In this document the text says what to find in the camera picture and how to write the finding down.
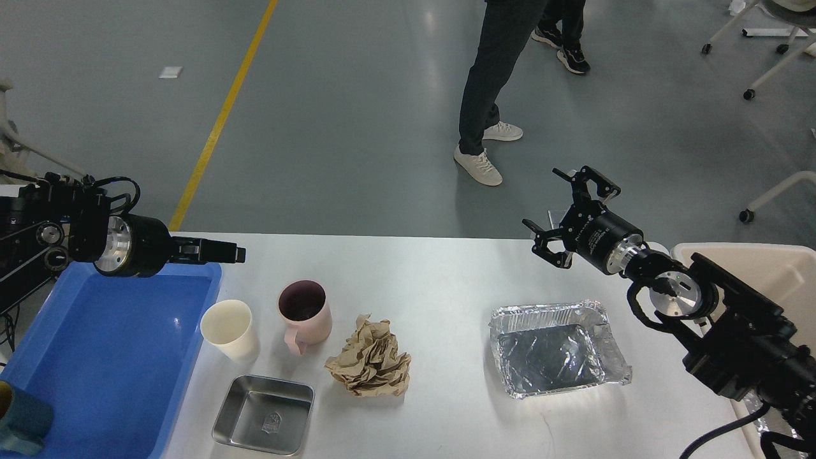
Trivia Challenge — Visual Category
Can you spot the teal cup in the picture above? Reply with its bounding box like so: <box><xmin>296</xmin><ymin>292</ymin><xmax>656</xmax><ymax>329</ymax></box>
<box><xmin>1</xmin><ymin>380</ymin><xmax>54</xmax><ymax>456</ymax></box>

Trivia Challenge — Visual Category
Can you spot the crumpled brown paper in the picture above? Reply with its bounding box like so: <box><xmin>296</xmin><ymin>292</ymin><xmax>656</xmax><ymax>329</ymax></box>
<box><xmin>324</xmin><ymin>314</ymin><xmax>412</xmax><ymax>397</ymax></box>

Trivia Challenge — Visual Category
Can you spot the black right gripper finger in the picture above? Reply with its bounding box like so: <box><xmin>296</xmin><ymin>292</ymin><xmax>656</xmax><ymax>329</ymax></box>
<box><xmin>522</xmin><ymin>219</ymin><xmax>573</xmax><ymax>268</ymax></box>
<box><xmin>553</xmin><ymin>166</ymin><xmax>622</xmax><ymax>217</ymax></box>

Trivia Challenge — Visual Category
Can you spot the person in dark trousers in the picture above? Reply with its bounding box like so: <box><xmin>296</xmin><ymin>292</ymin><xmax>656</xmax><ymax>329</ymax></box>
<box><xmin>453</xmin><ymin>1</ymin><xmax>545</xmax><ymax>186</ymax></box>

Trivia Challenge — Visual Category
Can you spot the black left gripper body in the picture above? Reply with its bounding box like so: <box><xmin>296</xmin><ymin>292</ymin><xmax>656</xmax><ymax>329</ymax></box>
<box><xmin>94</xmin><ymin>213</ymin><xmax>174</xmax><ymax>278</ymax></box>

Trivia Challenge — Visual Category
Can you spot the clear floor plate left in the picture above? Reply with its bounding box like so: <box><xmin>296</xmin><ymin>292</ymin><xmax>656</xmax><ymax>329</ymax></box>
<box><xmin>548</xmin><ymin>210</ymin><xmax>569</xmax><ymax>230</ymax></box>

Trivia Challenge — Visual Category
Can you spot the aluminium foil tray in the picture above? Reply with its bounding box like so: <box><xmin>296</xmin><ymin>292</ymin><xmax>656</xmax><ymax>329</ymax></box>
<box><xmin>488</xmin><ymin>300</ymin><xmax>633</xmax><ymax>399</ymax></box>

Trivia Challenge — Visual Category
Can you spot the white chair leg right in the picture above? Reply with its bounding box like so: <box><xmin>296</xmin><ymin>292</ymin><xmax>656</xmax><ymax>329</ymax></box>
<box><xmin>738</xmin><ymin>170</ymin><xmax>815</xmax><ymax>224</ymax></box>

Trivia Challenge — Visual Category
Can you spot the blue plastic tray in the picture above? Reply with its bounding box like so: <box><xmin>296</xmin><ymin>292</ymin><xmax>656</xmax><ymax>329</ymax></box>
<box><xmin>2</xmin><ymin>262</ymin><xmax>222</xmax><ymax>458</ymax></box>

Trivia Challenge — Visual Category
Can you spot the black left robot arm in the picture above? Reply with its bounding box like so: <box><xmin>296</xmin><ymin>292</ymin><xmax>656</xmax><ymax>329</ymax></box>
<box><xmin>1</xmin><ymin>170</ymin><xmax>247</xmax><ymax>311</ymax></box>

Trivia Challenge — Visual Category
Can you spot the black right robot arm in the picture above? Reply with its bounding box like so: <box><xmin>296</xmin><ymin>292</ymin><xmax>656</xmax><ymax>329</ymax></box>
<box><xmin>523</xmin><ymin>165</ymin><xmax>815</xmax><ymax>458</ymax></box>

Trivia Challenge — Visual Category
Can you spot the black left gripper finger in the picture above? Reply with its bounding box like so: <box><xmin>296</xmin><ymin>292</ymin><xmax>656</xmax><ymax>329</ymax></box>
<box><xmin>171</xmin><ymin>237</ymin><xmax>247</xmax><ymax>265</ymax></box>

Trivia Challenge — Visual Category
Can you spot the person in black sneakers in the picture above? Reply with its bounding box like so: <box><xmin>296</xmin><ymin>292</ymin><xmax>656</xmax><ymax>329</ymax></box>
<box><xmin>530</xmin><ymin>1</ymin><xmax>591</xmax><ymax>75</ymax></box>

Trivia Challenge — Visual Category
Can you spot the beige plastic bin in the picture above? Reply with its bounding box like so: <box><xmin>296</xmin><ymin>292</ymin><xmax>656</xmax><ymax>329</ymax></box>
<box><xmin>671</xmin><ymin>243</ymin><xmax>815</xmax><ymax>458</ymax></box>

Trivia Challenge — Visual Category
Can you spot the white chair left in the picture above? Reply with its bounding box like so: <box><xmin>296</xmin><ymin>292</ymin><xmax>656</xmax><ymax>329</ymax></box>
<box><xmin>1</xmin><ymin>77</ymin><xmax>86</xmax><ymax>177</ymax></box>

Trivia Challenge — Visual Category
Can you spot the pink mug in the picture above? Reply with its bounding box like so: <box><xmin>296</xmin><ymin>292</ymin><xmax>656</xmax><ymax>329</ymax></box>
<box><xmin>277</xmin><ymin>279</ymin><xmax>333</xmax><ymax>356</ymax></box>

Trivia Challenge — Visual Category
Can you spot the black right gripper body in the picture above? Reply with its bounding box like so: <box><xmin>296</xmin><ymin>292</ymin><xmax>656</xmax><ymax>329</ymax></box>
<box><xmin>558</xmin><ymin>203</ymin><xmax>644</xmax><ymax>275</ymax></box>

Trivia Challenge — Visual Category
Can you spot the cream paper cup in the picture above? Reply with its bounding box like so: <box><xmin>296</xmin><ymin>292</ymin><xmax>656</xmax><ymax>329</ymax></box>
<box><xmin>200</xmin><ymin>299</ymin><xmax>260</xmax><ymax>363</ymax></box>

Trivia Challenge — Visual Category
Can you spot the square stainless steel tray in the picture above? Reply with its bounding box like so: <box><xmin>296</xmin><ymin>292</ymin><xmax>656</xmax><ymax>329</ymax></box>
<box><xmin>212</xmin><ymin>375</ymin><xmax>315</xmax><ymax>456</ymax></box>

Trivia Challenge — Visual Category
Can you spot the white rolling chair base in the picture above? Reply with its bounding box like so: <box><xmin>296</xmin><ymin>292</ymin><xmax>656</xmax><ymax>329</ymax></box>
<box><xmin>702</xmin><ymin>0</ymin><xmax>816</xmax><ymax>101</ymax></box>

